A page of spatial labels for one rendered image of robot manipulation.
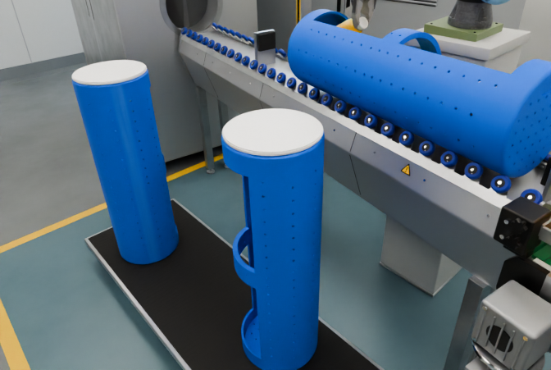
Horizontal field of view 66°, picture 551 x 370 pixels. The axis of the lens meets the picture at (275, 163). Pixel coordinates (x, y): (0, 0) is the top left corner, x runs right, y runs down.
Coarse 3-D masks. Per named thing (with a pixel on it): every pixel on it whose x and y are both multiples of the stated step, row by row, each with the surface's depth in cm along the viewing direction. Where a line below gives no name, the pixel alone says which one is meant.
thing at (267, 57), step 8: (256, 32) 193; (264, 32) 194; (272, 32) 195; (256, 40) 194; (264, 40) 194; (272, 40) 196; (256, 48) 196; (264, 48) 196; (272, 48) 198; (256, 56) 198; (264, 56) 199; (272, 56) 202
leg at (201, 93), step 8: (200, 88) 264; (200, 96) 266; (200, 104) 268; (200, 112) 272; (200, 120) 277; (208, 120) 276; (208, 128) 279; (208, 136) 281; (208, 144) 284; (208, 152) 287; (208, 160) 289; (208, 168) 292
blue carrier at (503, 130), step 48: (288, 48) 157; (336, 48) 137; (384, 48) 123; (432, 48) 133; (336, 96) 148; (384, 96) 122; (432, 96) 108; (480, 96) 99; (528, 96) 92; (480, 144) 101; (528, 144) 102
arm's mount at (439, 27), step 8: (448, 16) 164; (432, 24) 155; (440, 24) 155; (448, 24) 155; (496, 24) 154; (432, 32) 155; (440, 32) 152; (448, 32) 150; (456, 32) 148; (464, 32) 146; (472, 32) 145; (480, 32) 145; (488, 32) 148; (496, 32) 153; (472, 40) 145
